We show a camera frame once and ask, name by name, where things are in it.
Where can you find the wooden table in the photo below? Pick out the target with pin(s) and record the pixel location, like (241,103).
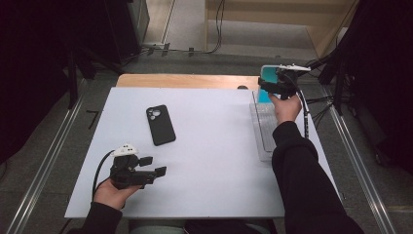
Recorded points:
(195,81)

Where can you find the wooden shelf frame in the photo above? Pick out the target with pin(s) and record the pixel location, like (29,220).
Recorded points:
(324,35)

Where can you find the person's left hand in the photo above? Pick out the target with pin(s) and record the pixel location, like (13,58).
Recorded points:
(110,196)

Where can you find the clear plastic bin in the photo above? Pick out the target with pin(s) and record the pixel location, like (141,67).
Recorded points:
(263,130)

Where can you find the person's right hand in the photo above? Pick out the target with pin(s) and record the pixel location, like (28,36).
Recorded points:
(287,109)

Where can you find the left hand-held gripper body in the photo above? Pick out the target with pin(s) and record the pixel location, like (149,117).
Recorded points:
(126,177)

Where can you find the black metal stand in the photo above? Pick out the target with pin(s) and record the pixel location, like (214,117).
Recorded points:
(339,91)
(73,81)

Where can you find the black phone case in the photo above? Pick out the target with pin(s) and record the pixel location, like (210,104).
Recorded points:
(160,130)

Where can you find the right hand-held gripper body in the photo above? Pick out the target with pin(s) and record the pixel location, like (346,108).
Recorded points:
(287,84)

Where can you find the black cabinet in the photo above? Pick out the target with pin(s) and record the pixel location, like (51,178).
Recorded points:
(123,26)

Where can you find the dark curtain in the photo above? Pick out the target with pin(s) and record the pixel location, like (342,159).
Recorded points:
(32,65)
(383,65)

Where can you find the white board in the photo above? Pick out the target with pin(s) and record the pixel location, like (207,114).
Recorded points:
(201,107)

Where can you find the metal floor rail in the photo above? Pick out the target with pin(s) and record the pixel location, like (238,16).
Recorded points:
(355,162)
(48,162)

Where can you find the iridescent phone case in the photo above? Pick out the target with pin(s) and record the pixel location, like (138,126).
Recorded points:
(269,74)

